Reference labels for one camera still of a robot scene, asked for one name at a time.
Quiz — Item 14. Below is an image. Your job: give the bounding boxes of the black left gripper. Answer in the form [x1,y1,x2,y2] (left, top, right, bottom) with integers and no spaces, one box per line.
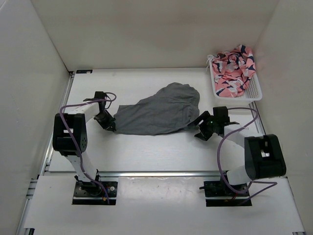
[93,110,115,131]

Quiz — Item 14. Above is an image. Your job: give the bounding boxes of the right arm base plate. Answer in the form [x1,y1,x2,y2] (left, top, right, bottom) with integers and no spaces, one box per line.
[199,181,252,207]

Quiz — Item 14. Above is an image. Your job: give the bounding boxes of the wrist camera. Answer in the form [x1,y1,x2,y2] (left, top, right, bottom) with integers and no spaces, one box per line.
[83,91,108,102]
[213,106,230,123]

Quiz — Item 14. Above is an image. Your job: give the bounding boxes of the pink patterned shorts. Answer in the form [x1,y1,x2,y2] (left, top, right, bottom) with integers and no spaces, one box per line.
[211,45,256,98]

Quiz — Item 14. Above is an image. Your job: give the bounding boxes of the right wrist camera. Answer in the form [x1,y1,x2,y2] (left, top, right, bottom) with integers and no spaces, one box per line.
[213,106,230,123]

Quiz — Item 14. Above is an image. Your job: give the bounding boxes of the left side aluminium rail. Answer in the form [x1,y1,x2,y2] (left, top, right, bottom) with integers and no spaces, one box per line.
[39,70,75,174]

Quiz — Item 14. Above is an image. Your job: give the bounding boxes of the grey shorts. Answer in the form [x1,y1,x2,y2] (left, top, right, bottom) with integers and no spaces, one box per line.
[113,82,200,136]

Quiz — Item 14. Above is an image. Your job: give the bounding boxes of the black label sticker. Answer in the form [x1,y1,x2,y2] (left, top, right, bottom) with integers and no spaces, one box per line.
[76,70,93,74]

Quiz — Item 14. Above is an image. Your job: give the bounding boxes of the aluminium table edge rail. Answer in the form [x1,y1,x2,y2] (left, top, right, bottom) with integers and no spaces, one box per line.
[39,170,279,179]

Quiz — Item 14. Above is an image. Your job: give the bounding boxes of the white plastic basket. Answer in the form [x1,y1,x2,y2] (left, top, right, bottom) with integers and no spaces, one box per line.
[206,55,262,107]

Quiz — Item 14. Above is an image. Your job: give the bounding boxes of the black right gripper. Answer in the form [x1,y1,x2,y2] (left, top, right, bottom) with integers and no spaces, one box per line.
[188,111,219,141]

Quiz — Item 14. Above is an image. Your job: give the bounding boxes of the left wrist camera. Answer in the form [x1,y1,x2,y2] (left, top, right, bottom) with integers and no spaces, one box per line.
[83,91,108,102]

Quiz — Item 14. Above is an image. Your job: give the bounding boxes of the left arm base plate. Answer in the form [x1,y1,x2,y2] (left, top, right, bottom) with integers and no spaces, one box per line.
[72,180,118,206]

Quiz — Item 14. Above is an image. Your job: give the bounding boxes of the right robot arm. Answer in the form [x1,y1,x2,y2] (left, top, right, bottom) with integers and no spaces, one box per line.
[188,106,287,196]

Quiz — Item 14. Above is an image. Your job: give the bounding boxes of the right side aluminium rail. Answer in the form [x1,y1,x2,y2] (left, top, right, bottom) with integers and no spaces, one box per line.
[249,101,277,172]

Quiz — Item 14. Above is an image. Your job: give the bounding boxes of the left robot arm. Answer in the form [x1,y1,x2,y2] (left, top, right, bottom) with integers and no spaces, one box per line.
[52,99,116,196]

